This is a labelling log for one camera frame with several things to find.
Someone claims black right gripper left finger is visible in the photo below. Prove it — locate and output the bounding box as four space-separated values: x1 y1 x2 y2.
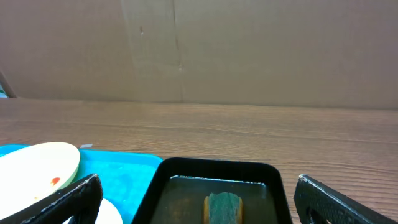
1 174 103 224

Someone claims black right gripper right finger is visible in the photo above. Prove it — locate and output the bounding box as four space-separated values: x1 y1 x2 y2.
294 174 397 224

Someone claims white plate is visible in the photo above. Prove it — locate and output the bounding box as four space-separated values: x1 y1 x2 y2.
62 197 124 224

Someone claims yellow plate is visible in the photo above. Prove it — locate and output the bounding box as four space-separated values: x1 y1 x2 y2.
1 142 80 219

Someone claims green yellow sponge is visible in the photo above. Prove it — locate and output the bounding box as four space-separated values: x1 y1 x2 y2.
203 192 243 224

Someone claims blue plastic tray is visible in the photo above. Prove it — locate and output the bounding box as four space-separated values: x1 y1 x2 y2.
1 144 162 223

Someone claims black water tray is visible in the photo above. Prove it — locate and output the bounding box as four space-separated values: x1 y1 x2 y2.
132 157 292 223

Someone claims small tape scrap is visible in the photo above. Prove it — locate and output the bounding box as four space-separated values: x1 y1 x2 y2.
80 144 93 149

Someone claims cardboard backdrop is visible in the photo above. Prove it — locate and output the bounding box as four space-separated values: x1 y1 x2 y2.
1 0 397 109

